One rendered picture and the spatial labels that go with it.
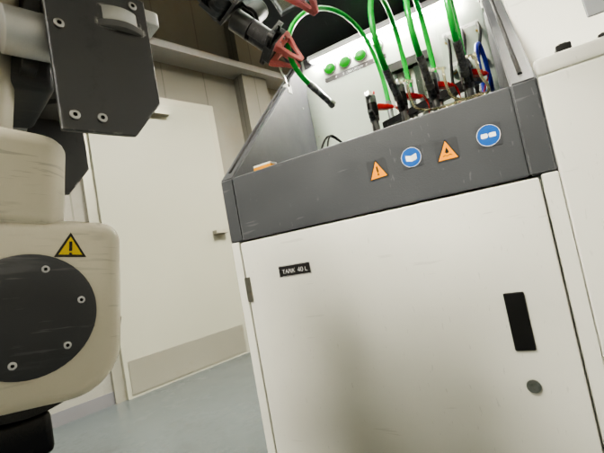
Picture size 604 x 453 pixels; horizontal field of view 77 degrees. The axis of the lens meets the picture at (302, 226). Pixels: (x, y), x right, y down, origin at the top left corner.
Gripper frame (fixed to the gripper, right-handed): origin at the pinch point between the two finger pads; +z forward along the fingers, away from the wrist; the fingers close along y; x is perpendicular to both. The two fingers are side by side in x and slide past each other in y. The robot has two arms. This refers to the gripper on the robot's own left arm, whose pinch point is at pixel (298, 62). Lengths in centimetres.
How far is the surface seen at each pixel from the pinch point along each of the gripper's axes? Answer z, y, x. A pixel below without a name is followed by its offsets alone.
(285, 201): 15.8, 3.2, 35.7
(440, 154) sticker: 35.3, -23.6, 24.5
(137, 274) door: -41, 211, 33
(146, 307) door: -23, 217, 49
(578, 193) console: 54, -35, 27
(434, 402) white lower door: 60, -6, 61
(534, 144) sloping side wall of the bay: 46, -34, 22
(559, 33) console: 47, -33, -15
